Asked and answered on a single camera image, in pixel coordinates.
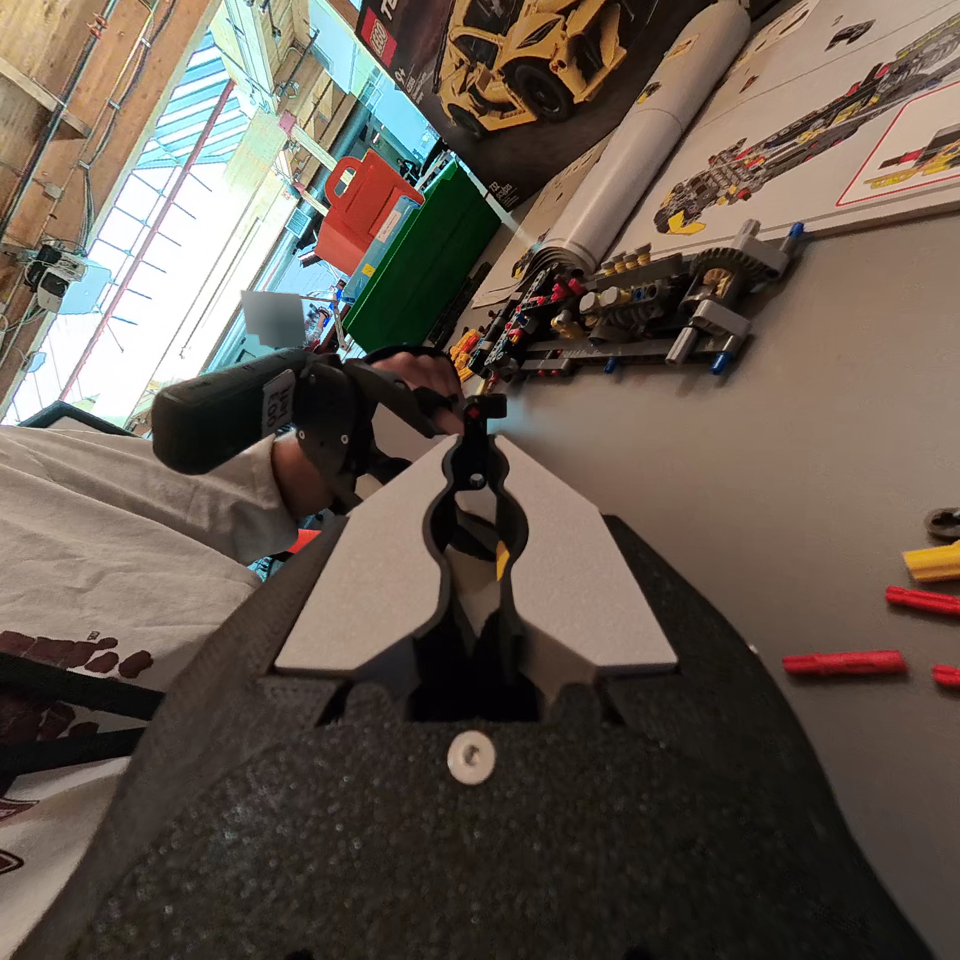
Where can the teal plastic container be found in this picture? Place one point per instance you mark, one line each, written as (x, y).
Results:
(394, 225)

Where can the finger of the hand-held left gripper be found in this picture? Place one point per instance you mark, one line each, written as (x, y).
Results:
(401, 446)

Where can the lego instruction booklet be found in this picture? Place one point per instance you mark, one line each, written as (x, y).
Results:
(787, 90)

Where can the person's left forearm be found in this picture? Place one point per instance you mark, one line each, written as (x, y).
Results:
(300, 480)

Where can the lego set box yellow car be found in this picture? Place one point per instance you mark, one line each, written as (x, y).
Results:
(525, 67)

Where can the person's left hand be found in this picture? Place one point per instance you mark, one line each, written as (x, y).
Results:
(424, 371)

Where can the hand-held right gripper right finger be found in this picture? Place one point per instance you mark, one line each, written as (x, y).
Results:
(592, 592)

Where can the partly built lego chassis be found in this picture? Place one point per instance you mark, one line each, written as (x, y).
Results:
(637, 300)

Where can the pile of lego pins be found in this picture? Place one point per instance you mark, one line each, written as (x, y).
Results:
(847, 664)

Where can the orange tote bag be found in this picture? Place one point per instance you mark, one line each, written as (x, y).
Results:
(360, 202)

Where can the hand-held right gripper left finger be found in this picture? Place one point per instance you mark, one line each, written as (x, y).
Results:
(360, 592)

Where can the green plastic bin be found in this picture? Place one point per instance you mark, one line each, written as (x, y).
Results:
(420, 270)

